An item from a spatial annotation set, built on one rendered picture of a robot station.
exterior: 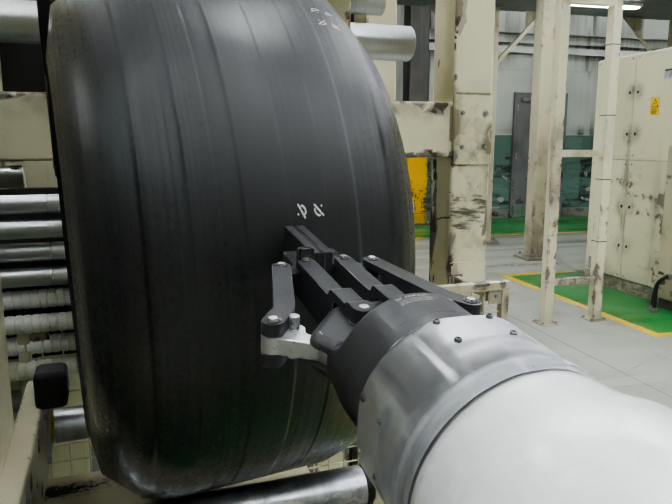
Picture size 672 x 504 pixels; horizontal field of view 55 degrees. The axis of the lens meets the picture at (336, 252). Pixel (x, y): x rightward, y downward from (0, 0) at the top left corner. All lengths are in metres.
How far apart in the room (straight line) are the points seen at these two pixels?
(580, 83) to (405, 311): 11.83
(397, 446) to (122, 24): 0.42
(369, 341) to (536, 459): 0.12
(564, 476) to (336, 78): 0.43
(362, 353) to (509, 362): 0.08
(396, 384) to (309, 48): 0.38
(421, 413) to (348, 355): 0.07
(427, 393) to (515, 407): 0.04
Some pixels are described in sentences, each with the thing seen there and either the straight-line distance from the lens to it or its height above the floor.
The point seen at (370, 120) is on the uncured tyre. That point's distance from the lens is 0.55.
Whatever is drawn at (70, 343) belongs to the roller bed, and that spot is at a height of 0.96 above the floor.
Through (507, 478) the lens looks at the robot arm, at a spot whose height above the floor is 1.18.
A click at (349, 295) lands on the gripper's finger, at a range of 0.35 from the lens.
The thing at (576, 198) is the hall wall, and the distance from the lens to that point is 12.12.
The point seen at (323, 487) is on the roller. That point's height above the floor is 0.92.
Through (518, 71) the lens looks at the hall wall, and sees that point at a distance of 11.45.
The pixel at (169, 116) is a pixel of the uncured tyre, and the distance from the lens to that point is 0.49.
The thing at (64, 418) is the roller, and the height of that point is 0.92.
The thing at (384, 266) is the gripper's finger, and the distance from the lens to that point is 0.41.
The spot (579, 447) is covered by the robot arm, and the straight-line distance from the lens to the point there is 0.18.
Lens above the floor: 1.27
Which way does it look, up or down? 10 degrees down
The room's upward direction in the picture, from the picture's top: straight up
